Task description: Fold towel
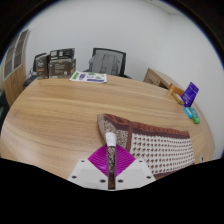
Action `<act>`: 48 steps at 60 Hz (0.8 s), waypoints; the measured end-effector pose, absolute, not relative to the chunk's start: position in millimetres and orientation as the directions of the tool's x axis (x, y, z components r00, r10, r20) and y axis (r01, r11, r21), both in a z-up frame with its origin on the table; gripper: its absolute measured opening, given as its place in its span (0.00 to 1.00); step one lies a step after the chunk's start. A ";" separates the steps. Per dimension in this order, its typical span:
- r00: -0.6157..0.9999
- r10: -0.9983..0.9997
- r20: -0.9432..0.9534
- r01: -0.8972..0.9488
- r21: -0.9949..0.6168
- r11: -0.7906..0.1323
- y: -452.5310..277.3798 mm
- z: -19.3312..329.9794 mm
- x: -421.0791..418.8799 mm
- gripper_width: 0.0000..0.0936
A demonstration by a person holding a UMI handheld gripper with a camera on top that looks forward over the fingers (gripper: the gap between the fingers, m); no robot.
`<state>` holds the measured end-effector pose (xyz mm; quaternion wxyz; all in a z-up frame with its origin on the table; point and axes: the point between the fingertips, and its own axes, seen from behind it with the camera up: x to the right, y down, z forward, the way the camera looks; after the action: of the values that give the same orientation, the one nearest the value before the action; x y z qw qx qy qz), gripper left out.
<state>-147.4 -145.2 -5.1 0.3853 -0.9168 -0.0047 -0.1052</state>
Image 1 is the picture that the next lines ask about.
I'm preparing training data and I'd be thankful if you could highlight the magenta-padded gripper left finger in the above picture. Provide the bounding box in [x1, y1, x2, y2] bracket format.
[67, 144, 110, 190]

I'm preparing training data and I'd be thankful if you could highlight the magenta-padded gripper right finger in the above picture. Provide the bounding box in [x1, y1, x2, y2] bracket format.
[115, 146, 157, 190]

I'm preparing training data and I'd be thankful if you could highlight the brown patterned towel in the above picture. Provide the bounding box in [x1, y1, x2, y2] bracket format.
[96, 113, 196, 191]

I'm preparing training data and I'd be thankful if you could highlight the blue tissue pack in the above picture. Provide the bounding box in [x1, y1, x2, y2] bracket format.
[183, 106, 195, 119]

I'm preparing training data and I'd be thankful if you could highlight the small beige packet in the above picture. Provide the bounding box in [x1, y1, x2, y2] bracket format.
[171, 93, 186, 106]

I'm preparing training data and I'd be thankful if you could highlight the green tissue pack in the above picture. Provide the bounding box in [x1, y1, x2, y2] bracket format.
[189, 108, 201, 125]

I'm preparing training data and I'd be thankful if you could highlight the white printed paper sheet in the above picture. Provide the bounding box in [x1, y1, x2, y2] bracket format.
[69, 70, 108, 84]

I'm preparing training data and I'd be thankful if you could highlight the orange box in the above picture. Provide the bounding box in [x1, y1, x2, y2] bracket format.
[167, 83, 186, 98]

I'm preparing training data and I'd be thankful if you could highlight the low wooden side cabinet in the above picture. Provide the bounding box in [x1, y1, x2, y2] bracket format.
[143, 67, 178, 91]

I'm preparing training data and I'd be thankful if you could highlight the purple package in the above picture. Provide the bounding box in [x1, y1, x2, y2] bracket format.
[181, 81, 200, 108]

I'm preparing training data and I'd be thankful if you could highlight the grey mesh office chair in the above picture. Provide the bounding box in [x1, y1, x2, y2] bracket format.
[83, 47, 133, 80]

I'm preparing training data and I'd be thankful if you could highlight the large dark cardboard box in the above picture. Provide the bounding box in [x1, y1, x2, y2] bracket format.
[47, 47, 77, 80]

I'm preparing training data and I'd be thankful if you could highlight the tall dark cardboard box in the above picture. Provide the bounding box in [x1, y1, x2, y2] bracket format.
[35, 54, 51, 81]

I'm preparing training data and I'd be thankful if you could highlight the wooden glass-door cabinet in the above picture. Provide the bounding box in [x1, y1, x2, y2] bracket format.
[1, 29, 32, 108]

